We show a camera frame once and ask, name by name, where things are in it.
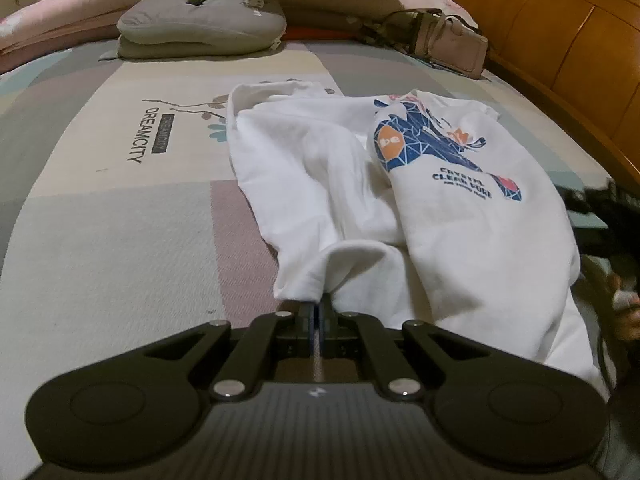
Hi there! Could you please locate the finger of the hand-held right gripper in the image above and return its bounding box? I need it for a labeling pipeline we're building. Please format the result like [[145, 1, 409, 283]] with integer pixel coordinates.
[[554, 186, 589, 214]]

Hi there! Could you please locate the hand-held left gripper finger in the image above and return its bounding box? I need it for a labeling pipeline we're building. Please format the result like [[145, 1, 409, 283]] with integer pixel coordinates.
[[142, 301, 318, 402], [319, 294, 496, 402]]

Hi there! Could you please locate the white printed sweatshirt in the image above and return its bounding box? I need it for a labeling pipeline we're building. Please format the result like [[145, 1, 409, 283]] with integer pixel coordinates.
[[227, 80, 603, 401]]

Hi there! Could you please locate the person's right hand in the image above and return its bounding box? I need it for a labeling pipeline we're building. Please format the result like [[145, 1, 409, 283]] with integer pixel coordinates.
[[611, 270, 640, 333]]

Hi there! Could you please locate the wooden headboard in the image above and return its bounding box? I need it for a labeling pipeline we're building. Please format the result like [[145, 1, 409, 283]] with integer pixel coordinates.
[[415, 0, 640, 196]]

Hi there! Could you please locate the beige handbag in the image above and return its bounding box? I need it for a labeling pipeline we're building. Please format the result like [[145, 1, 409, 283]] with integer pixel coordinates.
[[357, 10, 491, 81]]

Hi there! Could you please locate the orange cloth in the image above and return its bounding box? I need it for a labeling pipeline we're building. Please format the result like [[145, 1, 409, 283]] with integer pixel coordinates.
[[285, 25, 361, 43]]

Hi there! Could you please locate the folded beige blanket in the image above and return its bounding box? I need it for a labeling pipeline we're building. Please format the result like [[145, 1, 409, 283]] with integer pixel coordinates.
[[242, 0, 426, 46]]

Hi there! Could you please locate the grey dimpled cushion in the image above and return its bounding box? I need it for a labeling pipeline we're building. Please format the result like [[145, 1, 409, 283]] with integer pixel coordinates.
[[100, 0, 288, 61]]

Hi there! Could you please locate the pink floral quilt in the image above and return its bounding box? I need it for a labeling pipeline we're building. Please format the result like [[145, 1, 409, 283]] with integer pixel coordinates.
[[0, 0, 246, 73]]

